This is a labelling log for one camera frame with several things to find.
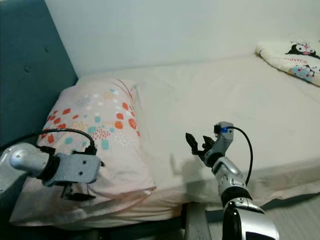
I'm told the pink pillow with coloured dots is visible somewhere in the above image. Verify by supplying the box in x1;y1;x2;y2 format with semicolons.
10;77;156;226

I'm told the cream cartoon print blanket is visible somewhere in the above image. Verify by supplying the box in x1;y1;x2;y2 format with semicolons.
255;39;320;85

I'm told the mattress with beige sheet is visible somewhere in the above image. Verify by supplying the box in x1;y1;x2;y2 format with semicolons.
10;52;320;231

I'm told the teal upholstered bed headboard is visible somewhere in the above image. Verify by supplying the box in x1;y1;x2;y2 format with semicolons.
0;0;79;151

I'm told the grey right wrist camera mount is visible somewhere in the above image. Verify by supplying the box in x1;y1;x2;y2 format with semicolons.
214;121;235;157

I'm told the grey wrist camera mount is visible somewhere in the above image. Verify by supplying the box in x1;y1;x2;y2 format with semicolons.
214;121;235;157
47;152;102;187

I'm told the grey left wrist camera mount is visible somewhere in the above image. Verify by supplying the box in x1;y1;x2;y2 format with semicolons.
47;152;102;187

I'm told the dark teal bed frame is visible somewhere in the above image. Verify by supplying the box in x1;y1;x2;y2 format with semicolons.
0;192;320;240

